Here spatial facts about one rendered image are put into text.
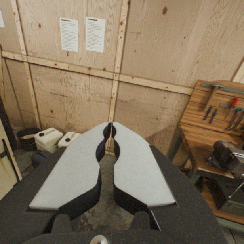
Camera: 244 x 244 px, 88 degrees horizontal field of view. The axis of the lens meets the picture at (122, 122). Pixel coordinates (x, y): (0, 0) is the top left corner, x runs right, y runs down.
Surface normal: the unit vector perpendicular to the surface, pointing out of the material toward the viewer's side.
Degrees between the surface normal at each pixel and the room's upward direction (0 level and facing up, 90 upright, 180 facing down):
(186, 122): 90
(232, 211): 90
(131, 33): 90
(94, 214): 0
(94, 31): 90
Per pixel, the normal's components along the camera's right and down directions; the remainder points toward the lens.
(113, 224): 0.15, -0.86
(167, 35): -0.21, 0.46
